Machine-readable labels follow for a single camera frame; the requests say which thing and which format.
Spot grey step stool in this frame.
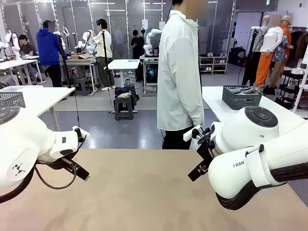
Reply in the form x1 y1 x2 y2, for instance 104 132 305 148
114 96 134 121

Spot person in white shirt olive trousers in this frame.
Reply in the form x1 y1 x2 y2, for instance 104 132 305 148
92 18 116 91

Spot open cardboard box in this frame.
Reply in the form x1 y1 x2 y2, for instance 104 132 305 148
69 53 93 61

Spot seated person in black shirt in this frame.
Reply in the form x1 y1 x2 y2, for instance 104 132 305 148
18 34 39 57

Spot black braided cable sleeve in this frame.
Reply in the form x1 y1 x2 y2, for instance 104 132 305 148
215 162 308 211

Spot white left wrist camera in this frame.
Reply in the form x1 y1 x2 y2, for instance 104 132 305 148
72 125 91 143

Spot person in blue hoodie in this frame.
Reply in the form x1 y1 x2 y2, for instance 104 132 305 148
36 20 68 88

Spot thick black hose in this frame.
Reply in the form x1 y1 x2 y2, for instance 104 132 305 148
0 167 35 204

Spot grey mesh basket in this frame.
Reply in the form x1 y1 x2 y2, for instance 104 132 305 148
0 91 26 109
221 85 263 111

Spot pile of dark clothes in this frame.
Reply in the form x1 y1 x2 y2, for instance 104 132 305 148
114 87 132 99

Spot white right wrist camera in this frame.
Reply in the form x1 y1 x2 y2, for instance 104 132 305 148
183 124 203 142

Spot thin black cable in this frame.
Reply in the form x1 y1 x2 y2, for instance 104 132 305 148
35 165 78 190

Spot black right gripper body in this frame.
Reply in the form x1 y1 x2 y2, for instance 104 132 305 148
196 131 217 167

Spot black tripod pole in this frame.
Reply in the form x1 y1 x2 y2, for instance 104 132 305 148
101 30 112 71
53 31 73 89

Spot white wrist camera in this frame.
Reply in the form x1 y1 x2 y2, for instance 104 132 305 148
72 125 91 143
183 124 203 142

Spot rack of dark garments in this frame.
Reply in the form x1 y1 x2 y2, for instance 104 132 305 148
288 26 308 68

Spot low grey plastic stool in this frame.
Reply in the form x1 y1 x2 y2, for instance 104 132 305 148
74 77 92 96

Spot mannequin with white top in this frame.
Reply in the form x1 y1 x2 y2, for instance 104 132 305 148
261 14 289 96

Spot white standing desk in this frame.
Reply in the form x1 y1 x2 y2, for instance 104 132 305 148
107 59 141 114

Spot mannequin with orange shirt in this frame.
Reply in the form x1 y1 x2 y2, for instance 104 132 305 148
280 15 295 50

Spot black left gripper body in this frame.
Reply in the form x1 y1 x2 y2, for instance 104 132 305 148
38 156 79 172

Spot white shoe rack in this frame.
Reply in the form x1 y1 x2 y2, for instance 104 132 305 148
199 55 229 75

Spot white ladder rack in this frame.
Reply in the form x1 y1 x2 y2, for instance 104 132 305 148
292 60 308 119

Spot black trolley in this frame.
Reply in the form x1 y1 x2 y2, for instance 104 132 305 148
276 68 306 109

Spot mannequin with orange trousers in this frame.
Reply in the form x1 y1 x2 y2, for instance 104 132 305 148
255 14 275 90

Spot white side table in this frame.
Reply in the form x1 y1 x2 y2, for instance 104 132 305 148
201 86 306 135
0 86 76 132

